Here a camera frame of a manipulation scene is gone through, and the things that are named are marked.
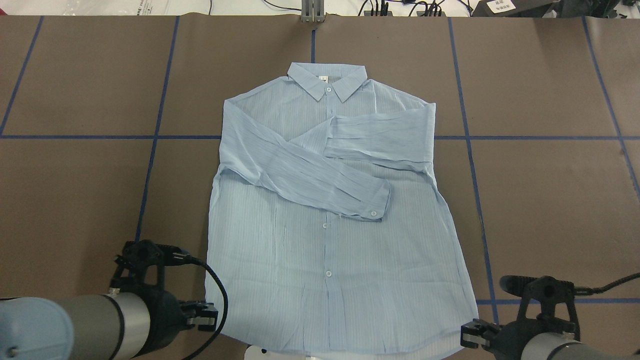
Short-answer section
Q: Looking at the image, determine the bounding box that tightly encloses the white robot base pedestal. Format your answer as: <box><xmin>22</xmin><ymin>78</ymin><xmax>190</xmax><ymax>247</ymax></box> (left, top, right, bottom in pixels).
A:
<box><xmin>243</xmin><ymin>345</ymin><xmax>357</xmax><ymax>360</ymax></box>

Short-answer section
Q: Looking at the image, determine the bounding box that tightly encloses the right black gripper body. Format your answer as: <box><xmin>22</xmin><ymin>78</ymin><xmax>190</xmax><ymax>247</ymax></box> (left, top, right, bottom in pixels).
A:
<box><xmin>460</xmin><ymin>319</ymin><xmax>546</xmax><ymax>360</ymax></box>

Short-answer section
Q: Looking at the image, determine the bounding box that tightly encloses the right orange grey hub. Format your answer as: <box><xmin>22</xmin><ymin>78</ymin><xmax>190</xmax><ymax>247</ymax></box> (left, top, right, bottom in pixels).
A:
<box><xmin>412</xmin><ymin>0</ymin><xmax>446</xmax><ymax>18</ymax></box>

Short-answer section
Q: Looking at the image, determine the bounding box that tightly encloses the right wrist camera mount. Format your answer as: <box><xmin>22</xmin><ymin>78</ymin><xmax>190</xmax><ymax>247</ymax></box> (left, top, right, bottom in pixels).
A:
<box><xmin>499</xmin><ymin>275</ymin><xmax>590</xmax><ymax>340</ymax></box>

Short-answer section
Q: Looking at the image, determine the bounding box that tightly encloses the clear plastic zip bag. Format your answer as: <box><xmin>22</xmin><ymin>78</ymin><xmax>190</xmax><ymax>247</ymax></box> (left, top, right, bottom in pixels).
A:
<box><xmin>63</xmin><ymin>0</ymin><xmax>171</xmax><ymax>16</ymax></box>

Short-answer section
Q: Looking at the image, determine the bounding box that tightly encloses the light blue button shirt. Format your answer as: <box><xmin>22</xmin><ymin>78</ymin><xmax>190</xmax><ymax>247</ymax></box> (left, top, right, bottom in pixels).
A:
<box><xmin>206</xmin><ymin>63</ymin><xmax>478</xmax><ymax>360</ymax></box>

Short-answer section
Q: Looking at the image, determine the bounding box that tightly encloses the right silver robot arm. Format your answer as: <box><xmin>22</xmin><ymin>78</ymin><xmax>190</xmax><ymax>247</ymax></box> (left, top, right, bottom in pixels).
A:
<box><xmin>460</xmin><ymin>319</ymin><xmax>639</xmax><ymax>360</ymax></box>

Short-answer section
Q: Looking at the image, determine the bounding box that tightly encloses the aluminium frame post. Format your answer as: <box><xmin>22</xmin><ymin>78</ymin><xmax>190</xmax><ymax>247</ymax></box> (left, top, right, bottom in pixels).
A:
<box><xmin>301</xmin><ymin>0</ymin><xmax>326</xmax><ymax>23</ymax></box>

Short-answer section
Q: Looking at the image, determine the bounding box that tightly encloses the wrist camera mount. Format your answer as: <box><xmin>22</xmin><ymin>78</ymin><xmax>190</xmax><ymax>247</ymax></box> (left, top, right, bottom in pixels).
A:
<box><xmin>499</xmin><ymin>275</ymin><xmax>590</xmax><ymax>340</ymax></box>
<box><xmin>109</xmin><ymin>240</ymin><xmax>194</xmax><ymax>300</ymax></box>

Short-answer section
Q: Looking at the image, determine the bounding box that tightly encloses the left orange grey hub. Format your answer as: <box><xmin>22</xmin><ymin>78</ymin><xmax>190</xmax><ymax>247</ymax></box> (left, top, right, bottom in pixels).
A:
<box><xmin>358</xmin><ymin>0</ymin><xmax>393</xmax><ymax>18</ymax></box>

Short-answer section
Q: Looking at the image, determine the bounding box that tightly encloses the orange grey hub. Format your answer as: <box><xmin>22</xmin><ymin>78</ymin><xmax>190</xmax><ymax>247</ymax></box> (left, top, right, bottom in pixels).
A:
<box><xmin>358</xmin><ymin>0</ymin><xmax>393</xmax><ymax>18</ymax></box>
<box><xmin>412</xmin><ymin>0</ymin><xmax>446</xmax><ymax>18</ymax></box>

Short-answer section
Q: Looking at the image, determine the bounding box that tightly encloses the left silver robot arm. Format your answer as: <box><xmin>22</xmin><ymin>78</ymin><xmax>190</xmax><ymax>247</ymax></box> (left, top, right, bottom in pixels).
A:
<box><xmin>1</xmin><ymin>288</ymin><xmax>228</xmax><ymax>360</ymax></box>

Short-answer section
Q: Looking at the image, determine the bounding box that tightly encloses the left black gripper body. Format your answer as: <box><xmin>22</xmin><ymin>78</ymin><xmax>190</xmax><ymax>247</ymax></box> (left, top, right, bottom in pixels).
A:
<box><xmin>145</xmin><ymin>289</ymin><xmax>218</xmax><ymax>353</ymax></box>

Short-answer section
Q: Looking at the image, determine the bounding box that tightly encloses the black box with label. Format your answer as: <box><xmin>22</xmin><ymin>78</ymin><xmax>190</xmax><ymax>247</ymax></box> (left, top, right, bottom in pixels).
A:
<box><xmin>471</xmin><ymin>0</ymin><xmax>561</xmax><ymax>18</ymax></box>

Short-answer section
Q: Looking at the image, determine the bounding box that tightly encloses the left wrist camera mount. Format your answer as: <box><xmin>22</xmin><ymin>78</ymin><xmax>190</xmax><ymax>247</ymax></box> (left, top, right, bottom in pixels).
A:
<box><xmin>109</xmin><ymin>240</ymin><xmax>194</xmax><ymax>300</ymax></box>

